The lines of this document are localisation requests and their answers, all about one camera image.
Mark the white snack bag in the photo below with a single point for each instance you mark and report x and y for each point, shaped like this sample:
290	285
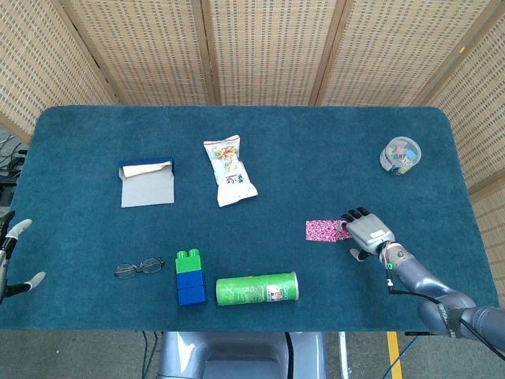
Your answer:
230	173

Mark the woven folding screen panel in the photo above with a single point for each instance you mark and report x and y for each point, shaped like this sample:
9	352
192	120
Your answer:
268	51
150	51
485	118
39	71
398	51

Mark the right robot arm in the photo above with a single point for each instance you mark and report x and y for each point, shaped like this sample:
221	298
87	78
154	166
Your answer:
434	284

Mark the white table leg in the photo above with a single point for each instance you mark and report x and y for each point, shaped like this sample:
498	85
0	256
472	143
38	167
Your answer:
344	355

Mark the open blue cardboard box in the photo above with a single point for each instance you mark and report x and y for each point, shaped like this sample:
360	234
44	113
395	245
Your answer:
146	193

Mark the green toy building block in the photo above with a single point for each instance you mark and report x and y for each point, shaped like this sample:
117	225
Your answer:
188	264

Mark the blue toy building block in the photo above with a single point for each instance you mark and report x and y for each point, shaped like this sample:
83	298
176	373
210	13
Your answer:
190	280
192	296

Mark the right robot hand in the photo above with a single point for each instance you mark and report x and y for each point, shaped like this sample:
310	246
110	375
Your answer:
371	233

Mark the yellow floor tape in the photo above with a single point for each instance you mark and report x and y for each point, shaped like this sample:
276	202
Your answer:
394	355

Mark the black rod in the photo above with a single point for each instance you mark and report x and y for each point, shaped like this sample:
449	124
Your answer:
418	334

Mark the green chip can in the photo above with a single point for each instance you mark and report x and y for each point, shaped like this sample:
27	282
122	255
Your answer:
252	290

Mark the blue carpet table cover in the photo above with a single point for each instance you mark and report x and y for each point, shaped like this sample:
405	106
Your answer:
296	177

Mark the clear jar of binder clips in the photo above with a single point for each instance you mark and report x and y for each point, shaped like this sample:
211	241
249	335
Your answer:
399	156

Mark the grey robot torso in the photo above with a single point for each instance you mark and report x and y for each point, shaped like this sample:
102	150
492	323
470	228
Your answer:
236	355

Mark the cream paper sheet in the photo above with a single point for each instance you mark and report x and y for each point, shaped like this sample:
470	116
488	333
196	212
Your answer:
138	170

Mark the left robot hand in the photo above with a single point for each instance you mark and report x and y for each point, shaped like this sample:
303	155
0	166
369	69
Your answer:
19	229

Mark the thin metal frame eyeglasses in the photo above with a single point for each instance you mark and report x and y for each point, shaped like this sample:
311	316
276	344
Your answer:
148	266

